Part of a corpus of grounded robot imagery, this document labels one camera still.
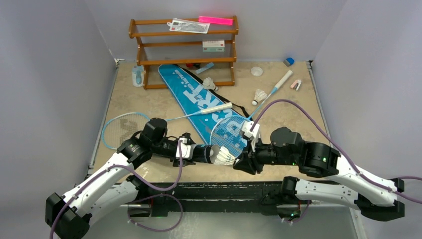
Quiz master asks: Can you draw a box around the shuttlecock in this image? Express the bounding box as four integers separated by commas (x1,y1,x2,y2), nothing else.
202,77,218,90
252,89,268,106
214,146,236,166

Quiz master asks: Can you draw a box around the pink ruler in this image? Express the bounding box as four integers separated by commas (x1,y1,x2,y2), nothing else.
198,16,234,25

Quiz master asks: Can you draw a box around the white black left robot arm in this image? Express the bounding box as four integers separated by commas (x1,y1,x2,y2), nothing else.
45,118,220,239

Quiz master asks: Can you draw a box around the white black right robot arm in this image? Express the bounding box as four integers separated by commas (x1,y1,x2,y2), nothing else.
233,127,405,222

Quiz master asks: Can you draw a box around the blue racket bag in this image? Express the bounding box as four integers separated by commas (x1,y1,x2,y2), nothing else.
158,64,245,144

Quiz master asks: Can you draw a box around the white green small box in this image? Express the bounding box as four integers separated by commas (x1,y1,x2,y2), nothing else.
202,40,225,52

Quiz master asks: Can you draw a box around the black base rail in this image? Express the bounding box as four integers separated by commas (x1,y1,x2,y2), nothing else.
116,180,343,218

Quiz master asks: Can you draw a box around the red black stamp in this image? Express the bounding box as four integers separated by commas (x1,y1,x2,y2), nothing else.
185,63,201,69

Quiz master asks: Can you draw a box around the white plastic package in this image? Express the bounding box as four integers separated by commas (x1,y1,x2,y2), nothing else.
167,18,210,34

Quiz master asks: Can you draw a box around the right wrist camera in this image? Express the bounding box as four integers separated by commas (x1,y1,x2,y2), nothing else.
241,121,260,152

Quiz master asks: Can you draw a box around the blue racket on bag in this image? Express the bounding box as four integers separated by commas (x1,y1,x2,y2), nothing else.
210,70,293,157

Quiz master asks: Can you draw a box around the blue racket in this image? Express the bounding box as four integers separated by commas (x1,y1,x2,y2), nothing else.
210,70,293,157
101,102,233,150

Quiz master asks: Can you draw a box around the blue white packaged item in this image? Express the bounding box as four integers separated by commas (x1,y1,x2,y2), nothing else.
132,66,144,87

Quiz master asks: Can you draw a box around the blue white eraser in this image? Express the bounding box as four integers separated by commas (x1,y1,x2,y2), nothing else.
283,57,295,67

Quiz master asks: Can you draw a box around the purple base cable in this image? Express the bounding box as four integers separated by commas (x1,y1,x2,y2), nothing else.
127,194,184,233

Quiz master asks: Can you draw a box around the wooden shelf rack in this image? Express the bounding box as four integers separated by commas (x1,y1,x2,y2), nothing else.
128,15,239,89

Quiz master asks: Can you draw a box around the clear tube lid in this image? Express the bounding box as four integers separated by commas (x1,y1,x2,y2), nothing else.
250,66,263,77

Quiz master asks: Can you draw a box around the pink white small clip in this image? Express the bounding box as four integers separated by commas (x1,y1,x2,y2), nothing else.
290,79,302,91

